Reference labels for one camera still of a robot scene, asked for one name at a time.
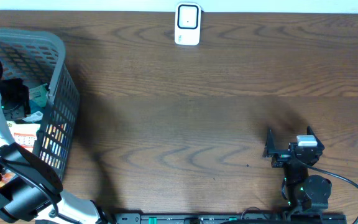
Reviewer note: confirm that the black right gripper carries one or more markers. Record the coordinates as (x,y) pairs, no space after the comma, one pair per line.
(282,155)

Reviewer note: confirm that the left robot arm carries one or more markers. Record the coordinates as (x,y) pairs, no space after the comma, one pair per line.
(30,185)

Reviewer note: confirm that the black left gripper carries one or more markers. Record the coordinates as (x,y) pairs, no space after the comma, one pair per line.
(11,103)

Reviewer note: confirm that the yellow snack bag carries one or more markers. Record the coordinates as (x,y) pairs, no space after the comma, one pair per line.
(24,134)

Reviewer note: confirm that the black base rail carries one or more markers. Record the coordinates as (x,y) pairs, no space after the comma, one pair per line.
(251,217)

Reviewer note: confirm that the grey plastic shopping basket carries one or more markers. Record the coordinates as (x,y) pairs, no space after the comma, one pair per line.
(39,58)

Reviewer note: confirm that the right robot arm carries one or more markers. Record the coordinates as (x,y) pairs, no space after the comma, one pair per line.
(304,192)

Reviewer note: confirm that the green wet wipes pack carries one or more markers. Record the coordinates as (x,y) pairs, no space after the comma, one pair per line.
(39,95)

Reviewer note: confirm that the white barcode scanner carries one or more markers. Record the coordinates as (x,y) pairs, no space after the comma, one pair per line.
(187,24)

